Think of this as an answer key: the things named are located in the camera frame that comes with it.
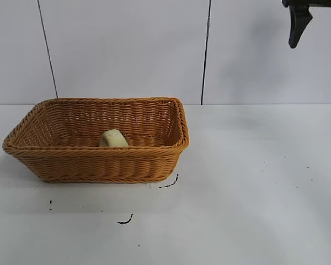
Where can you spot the pale yellow egg yolk pastry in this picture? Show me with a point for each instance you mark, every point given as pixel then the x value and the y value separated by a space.
pixel 113 139

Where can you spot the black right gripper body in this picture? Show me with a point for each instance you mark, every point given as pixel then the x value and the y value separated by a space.
pixel 314 2

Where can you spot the brown woven wicker basket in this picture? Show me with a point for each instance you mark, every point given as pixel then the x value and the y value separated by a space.
pixel 99 163

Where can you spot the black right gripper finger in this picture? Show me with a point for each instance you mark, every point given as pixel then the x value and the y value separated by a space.
pixel 299 25

